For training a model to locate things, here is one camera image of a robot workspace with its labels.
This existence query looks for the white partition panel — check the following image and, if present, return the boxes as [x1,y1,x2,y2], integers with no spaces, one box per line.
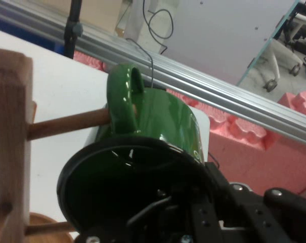
[123,0,300,87]

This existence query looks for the thin grey wire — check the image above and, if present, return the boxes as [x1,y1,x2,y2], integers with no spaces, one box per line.
[125,37,155,90]

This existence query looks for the pink foam block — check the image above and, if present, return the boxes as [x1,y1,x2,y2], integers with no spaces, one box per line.
[277,92,306,117]

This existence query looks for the dark blue foam sheet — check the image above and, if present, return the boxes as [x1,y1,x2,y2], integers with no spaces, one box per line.
[0,12,66,53]

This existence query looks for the black looped floor cable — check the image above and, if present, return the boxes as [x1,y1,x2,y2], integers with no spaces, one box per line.
[142,0,174,55]

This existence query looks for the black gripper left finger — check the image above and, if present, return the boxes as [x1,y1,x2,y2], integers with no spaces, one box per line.
[74,182,226,243]

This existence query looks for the pink foam packing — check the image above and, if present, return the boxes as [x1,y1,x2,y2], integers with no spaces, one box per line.
[73,49,306,196]

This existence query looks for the wooden mug tree stand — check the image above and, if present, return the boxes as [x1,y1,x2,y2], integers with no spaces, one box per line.
[0,47,112,243]

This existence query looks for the slanted aluminium frame rail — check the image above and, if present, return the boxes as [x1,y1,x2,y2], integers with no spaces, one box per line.
[0,0,306,147]

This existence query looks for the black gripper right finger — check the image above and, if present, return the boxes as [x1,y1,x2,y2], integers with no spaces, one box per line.
[204,161,306,243]

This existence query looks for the black tripod stand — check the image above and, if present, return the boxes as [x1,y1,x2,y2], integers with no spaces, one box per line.
[63,0,83,60]

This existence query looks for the green enamel mug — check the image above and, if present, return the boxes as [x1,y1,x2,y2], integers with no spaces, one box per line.
[56,63,220,236]

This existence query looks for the white office chair base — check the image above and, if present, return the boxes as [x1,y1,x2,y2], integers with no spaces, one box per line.
[263,0,306,92]

